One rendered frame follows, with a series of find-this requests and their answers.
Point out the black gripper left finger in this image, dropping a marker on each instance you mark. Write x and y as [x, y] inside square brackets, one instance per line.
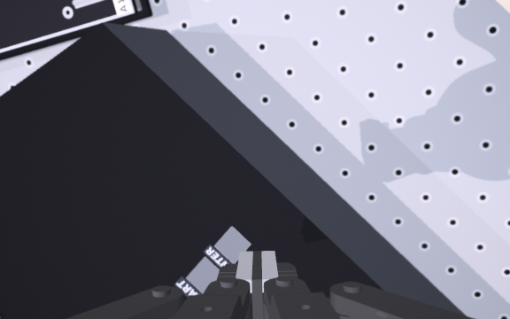
[232, 297]

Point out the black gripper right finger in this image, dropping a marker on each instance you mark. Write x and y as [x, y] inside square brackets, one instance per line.
[280, 297]

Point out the grey perforated base plate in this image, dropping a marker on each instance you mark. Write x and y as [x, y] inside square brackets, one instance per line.
[401, 106]

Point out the black rectangular frame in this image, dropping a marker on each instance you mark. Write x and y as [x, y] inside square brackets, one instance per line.
[31, 25]

